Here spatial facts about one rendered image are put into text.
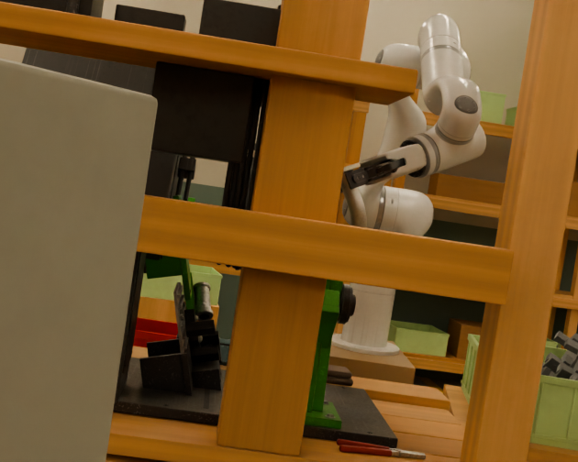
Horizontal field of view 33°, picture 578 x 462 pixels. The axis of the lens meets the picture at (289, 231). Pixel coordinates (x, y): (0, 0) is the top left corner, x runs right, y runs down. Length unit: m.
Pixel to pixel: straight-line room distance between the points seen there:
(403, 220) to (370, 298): 0.22
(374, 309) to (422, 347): 4.78
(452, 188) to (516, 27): 1.50
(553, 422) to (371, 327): 0.50
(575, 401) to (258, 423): 1.08
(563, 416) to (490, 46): 5.66
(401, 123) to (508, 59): 5.61
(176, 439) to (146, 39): 0.65
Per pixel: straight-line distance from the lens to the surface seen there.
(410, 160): 1.85
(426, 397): 2.26
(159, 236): 1.55
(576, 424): 2.54
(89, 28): 1.59
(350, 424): 1.86
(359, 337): 2.52
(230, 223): 1.55
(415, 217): 2.49
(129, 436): 1.66
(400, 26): 7.76
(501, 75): 7.94
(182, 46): 1.57
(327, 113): 1.61
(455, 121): 1.89
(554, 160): 1.69
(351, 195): 1.81
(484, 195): 7.31
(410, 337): 7.23
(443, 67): 2.09
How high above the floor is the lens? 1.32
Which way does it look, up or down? 2 degrees down
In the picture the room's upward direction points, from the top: 9 degrees clockwise
